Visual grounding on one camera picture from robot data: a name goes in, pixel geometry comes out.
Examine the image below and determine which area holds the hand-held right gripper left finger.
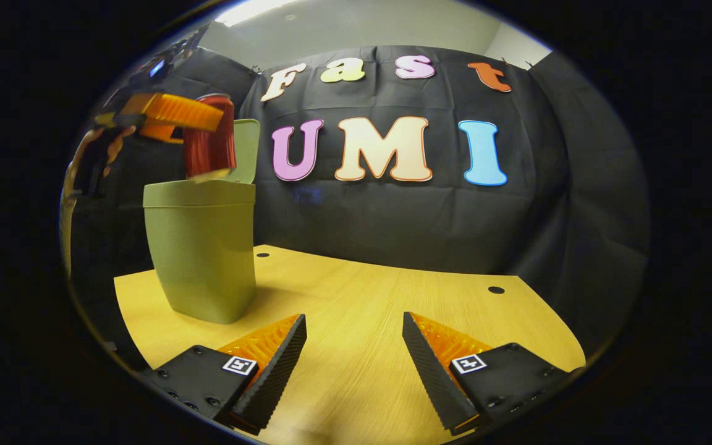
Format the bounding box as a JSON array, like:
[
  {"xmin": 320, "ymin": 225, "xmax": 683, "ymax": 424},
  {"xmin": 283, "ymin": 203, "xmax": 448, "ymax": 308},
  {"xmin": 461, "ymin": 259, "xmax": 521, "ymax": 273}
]
[{"xmin": 145, "ymin": 313, "xmax": 308, "ymax": 435}]

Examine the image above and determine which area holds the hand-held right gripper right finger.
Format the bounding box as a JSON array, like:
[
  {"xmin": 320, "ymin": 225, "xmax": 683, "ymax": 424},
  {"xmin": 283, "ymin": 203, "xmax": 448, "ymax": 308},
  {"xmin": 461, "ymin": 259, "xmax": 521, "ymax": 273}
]
[{"xmin": 401, "ymin": 310, "xmax": 583, "ymax": 436}]

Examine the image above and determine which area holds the red pop can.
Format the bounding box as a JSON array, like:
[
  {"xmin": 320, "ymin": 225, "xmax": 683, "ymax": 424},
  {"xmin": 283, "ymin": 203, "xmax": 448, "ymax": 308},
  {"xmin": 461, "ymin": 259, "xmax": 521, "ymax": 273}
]
[{"xmin": 183, "ymin": 93, "xmax": 237, "ymax": 181}]

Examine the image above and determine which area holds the green desktop garbage bin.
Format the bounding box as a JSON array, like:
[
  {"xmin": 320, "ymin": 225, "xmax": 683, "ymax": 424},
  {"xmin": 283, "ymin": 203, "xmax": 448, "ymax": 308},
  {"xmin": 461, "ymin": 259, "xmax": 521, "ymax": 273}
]
[{"xmin": 143, "ymin": 119, "xmax": 261, "ymax": 325}]

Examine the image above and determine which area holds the wooden desktop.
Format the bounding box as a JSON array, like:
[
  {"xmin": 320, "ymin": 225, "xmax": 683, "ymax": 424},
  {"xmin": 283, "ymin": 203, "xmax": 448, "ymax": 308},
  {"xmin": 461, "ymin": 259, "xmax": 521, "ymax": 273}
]
[{"xmin": 114, "ymin": 244, "xmax": 587, "ymax": 445}]

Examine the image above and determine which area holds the black backdrop cloth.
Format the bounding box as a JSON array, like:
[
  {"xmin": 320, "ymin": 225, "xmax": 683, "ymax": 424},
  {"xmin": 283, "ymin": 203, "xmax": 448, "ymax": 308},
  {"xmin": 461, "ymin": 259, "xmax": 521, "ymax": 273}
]
[{"xmin": 69, "ymin": 43, "xmax": 650, "ymax": 371}]

